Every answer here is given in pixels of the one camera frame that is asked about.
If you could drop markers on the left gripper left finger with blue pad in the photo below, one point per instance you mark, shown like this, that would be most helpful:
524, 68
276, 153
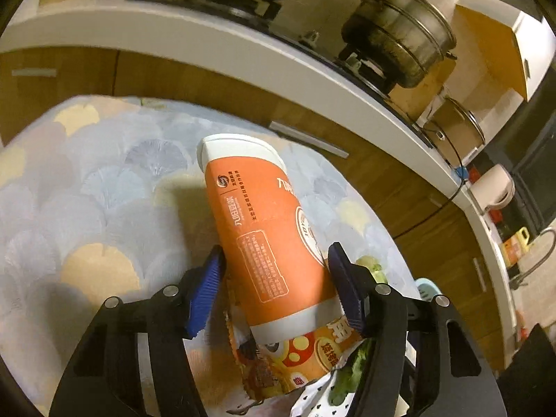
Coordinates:
102, 377

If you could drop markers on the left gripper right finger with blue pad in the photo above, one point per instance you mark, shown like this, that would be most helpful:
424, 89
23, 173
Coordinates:
421, 350

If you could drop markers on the green vegetable scrap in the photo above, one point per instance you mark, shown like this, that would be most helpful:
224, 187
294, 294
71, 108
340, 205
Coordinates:
348, 377

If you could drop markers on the orange snack bag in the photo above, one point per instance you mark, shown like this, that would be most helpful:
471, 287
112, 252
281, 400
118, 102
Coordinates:
291, 352

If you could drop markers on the orange paper cup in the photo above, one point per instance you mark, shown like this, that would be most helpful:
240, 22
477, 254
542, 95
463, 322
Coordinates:
279, 277

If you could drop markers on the dark kitchen window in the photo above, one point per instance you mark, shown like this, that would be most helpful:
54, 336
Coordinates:
525, 146

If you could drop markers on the light blue plastic basket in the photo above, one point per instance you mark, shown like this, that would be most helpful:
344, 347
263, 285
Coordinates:
427, 289

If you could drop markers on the yellow detergent bottle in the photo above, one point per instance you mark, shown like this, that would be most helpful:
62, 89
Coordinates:
515, 247

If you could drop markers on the wooden base cabinets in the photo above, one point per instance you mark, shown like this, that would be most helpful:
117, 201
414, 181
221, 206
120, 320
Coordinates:
433, 232

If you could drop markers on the patterned scallop tablecloth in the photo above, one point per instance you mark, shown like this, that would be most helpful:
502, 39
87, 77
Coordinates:
104, 197

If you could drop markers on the white electric kettle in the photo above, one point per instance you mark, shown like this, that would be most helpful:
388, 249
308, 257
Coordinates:
494, 190

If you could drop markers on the beige rice cooker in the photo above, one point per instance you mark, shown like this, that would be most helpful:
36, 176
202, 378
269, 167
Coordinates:
454, 131

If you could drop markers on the wooden cutting board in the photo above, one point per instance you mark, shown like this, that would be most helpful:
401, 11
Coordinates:
413, 102

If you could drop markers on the steel steamer pot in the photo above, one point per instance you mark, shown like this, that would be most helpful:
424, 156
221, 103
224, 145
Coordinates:
404, 38

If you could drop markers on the black gas stove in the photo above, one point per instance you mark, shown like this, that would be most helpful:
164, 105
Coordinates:
292, 24

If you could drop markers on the white wall cabinet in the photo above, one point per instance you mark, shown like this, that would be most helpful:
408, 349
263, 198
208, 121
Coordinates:
514, 48

